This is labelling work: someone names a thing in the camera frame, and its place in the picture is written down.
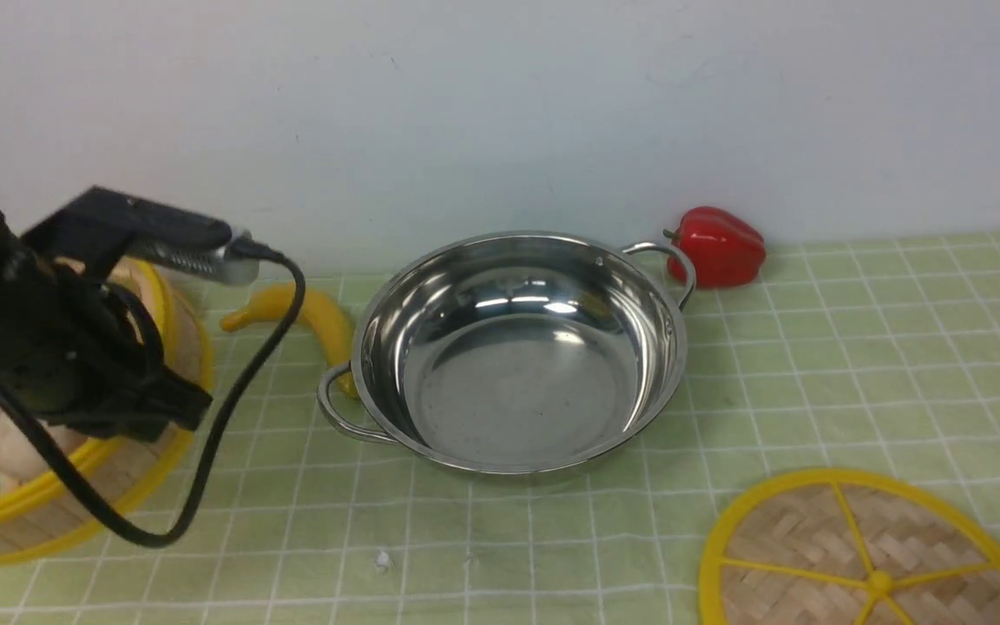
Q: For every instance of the yellow banana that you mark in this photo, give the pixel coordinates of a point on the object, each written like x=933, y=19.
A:
x=326, y=317

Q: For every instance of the red bell pepper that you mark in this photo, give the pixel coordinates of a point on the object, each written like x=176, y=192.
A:
x=725, y=250

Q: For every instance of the green checkered tablecloth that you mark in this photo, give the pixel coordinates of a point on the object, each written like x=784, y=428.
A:
x=879, y=355

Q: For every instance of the bamboo steamer basket yellow rim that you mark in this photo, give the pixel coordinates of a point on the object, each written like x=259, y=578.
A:
x=38, y=517

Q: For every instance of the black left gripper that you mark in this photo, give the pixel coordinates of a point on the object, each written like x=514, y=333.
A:
x=82, y=352

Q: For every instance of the stainless steel pot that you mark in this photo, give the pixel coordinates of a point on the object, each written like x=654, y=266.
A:
x=516, y=353

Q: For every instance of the woven bamboo steamer lid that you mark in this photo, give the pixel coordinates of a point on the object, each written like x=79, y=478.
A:
x=844, y=546

